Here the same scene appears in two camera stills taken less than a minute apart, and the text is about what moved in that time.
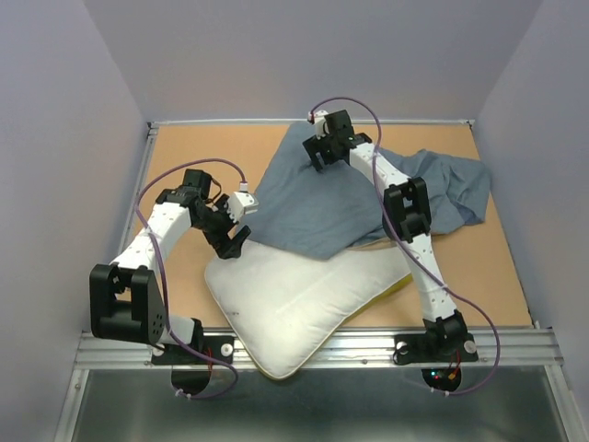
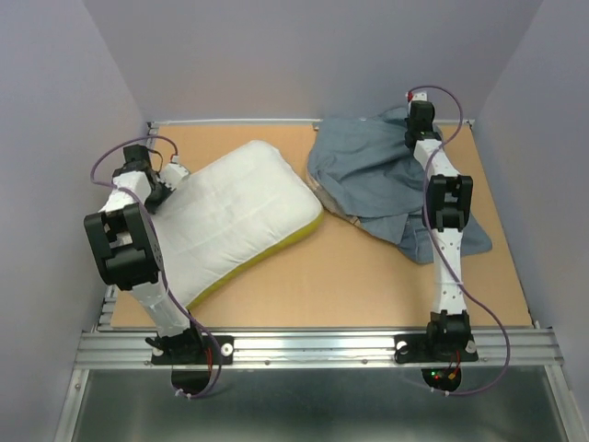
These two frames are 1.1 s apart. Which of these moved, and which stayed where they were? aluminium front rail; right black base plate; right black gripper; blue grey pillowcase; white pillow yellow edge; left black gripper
Moved: right black gripper; white pillow yellow edge; left black gripper; blue grey pillowcase
Stayed: aluminium front rail; right black base plate
